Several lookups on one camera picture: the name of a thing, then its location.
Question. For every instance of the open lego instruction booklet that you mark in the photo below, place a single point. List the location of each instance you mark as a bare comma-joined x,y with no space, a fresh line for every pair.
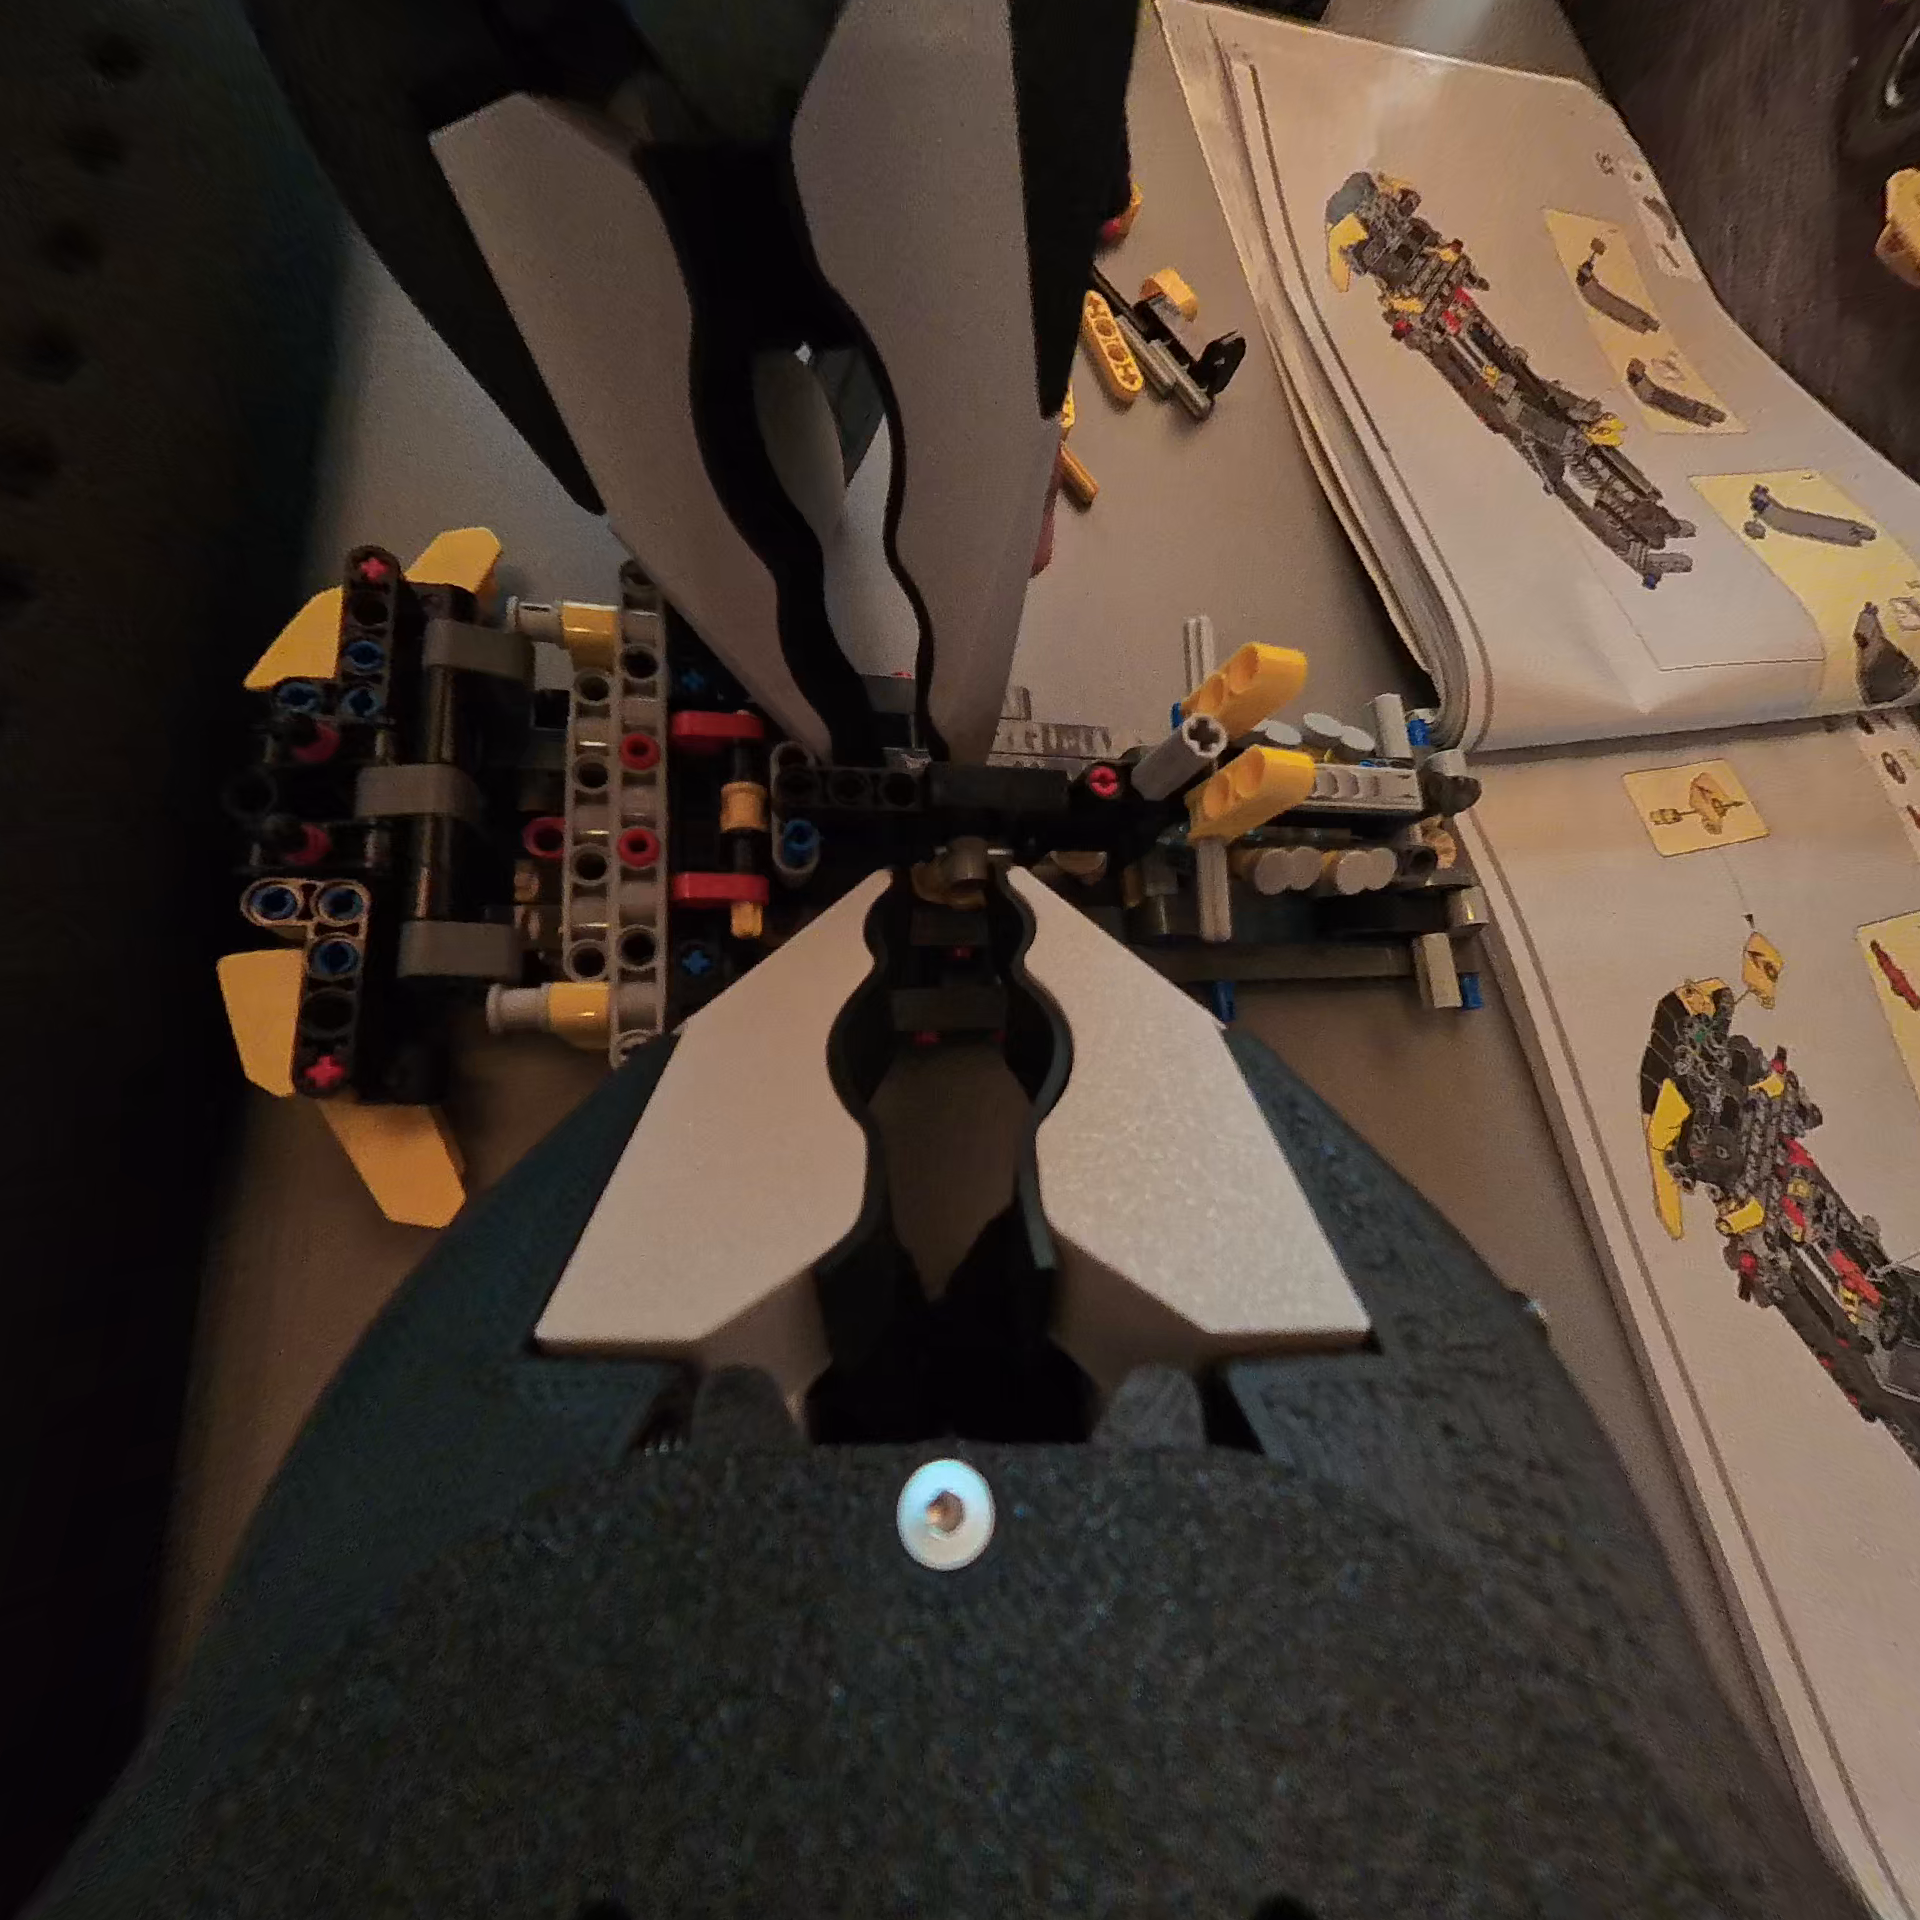
1500,179

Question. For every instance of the black yellow lego vehicle model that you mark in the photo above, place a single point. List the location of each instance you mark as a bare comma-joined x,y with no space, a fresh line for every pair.
598,782

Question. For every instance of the black grey lego assembly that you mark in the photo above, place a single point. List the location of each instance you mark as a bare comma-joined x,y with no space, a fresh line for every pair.
1175,354

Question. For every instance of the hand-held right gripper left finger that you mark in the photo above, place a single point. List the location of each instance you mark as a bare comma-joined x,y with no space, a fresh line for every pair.
706,1169

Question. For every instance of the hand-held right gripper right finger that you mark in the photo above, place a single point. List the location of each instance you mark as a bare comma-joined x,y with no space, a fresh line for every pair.
1187,1187

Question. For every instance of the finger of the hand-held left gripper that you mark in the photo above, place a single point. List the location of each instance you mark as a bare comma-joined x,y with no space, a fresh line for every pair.
584,331
943,270

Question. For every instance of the yellow red lego assembly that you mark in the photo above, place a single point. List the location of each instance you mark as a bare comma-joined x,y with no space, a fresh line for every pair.
1119,227

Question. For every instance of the black perforated pad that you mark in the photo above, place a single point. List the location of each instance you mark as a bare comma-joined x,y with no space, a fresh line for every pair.
118,450

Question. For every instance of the yellow lego beam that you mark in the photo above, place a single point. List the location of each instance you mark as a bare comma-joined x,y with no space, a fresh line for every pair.
1115,344

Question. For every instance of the yellow lego axle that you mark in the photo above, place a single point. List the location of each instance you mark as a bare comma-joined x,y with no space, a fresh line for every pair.
1075,467

